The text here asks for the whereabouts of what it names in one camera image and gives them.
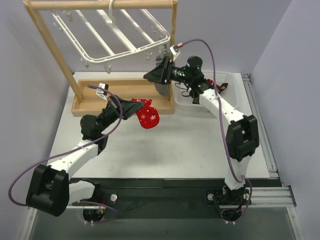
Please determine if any brown argyle sock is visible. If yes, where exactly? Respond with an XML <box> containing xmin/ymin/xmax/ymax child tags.
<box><xmin>216</xmin><ymin>83</ymin><xmax>229</xmax><ymax>94</ymax></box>

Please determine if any white plastic clip hanger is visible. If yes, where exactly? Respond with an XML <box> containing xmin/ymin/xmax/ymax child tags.
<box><xmin>50</xmin><ymin>5</ymin><xmax>171</xmax><ymax>73</ymax></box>

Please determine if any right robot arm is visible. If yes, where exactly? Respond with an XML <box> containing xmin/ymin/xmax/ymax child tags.
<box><xmin>143</xmin><ymin>56</ymin><xmax>260</xmax><ymax>204</ymax></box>

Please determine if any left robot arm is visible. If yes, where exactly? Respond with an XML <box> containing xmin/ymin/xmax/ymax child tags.
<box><xmin>26</xmin><ymin>97</ymin><xmax>148</xmax><ymax>217</ymax></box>

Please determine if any wooden hanger rack stand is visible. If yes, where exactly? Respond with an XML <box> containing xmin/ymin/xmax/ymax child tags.
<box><xmin>22</xmin><ymin>0</ymin><xmax>179</xmax><ymax>118</ymax></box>

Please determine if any white plastic basket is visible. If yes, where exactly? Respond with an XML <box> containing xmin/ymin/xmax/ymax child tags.
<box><xmin>174</xmin><ymin>71</ymin><xmax>240</xmax><ymax>112</ymax></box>

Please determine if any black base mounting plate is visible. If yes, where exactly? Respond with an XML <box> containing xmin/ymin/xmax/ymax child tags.
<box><xmin>72</xmin><ymin>177</ymin><xmax>253</xmax><ymax>221</ymax></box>

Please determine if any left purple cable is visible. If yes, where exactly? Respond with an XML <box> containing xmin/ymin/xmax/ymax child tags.
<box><xmin>8</xmin><ymin>84</ymin><xmax>123</xmax><ymax>222</ymax></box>

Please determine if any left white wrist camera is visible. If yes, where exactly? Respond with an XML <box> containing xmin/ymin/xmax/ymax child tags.
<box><xmin>96</xmin><ymin>83</ymin><xmax>109</xmax><ymax>100</ymax></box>

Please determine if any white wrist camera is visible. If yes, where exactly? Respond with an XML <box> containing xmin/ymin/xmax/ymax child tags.
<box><xmin>96</xmin><ymin>83</ymin><xmax>109</xmax><ymax>100</ymax></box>
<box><xmin>169</xmin><ymin>43</ymin><xmax>183</xmax><ymax>61</ymax></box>

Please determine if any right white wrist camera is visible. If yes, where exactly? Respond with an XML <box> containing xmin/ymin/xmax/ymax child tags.
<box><xmin>169</xmin><ymin>43</ymin><xmax>183</xmax><ymax>61</ymax></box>

